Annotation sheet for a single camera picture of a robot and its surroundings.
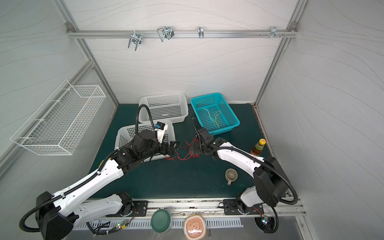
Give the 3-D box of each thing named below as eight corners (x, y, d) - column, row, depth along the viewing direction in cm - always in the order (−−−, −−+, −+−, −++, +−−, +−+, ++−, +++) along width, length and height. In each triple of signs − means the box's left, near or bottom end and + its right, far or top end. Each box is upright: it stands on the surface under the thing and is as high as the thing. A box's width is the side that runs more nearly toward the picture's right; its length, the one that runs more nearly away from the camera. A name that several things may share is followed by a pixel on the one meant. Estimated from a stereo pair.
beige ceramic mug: (226, 185, 82) (227, 183, 79) (224, 170, 87) (225, 168, 84) (237, 185, 82) (239, 183, 79) (235, 170, 87) (236, 168, 84)
